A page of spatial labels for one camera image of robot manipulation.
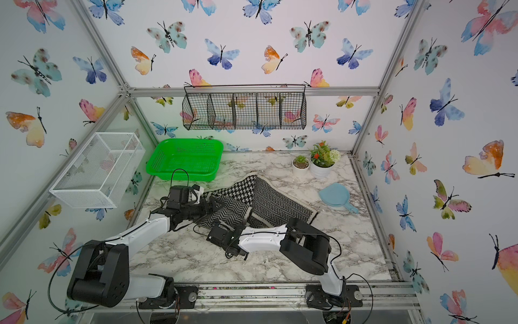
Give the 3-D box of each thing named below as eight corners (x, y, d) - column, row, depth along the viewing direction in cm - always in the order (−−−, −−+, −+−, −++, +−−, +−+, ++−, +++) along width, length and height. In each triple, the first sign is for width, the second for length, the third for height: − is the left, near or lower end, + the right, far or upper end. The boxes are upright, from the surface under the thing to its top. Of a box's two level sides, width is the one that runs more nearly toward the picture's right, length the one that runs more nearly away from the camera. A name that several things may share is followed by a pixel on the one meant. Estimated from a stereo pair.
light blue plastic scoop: (322, 213, 98) (323, 211, 96) (317, 185, 109) (318, 183, 107) (356, 213, 98) (358, 211, 96) (348, 185, 109) (349, 183, 107)
